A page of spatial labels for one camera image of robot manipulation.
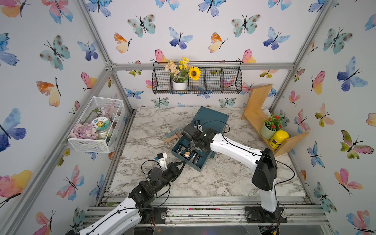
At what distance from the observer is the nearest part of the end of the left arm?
582 millimetres

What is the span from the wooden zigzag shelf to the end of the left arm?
554mm

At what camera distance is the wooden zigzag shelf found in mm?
841
